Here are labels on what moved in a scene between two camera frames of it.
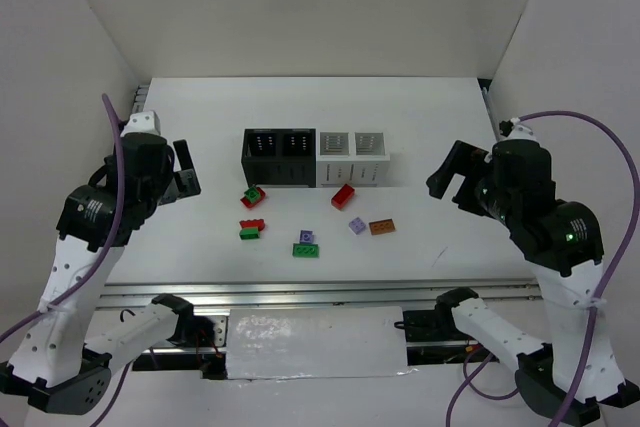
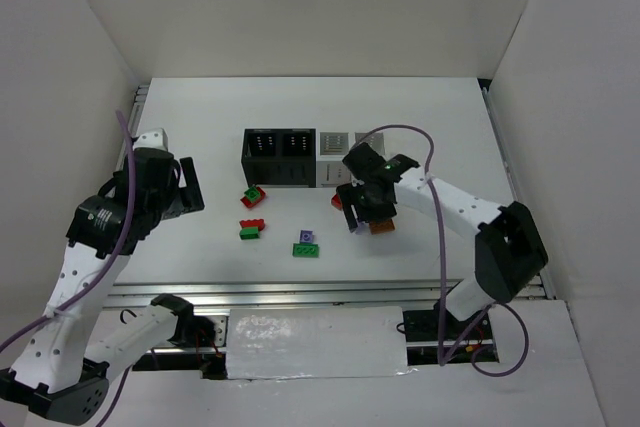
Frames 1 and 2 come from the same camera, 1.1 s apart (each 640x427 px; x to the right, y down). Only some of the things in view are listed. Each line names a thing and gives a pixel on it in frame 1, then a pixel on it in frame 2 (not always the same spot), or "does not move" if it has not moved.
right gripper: [470, 187] -> [362, 209]
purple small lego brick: [306, 236] does not move
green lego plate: [306, 250] does not move
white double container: [359, 158] does not move
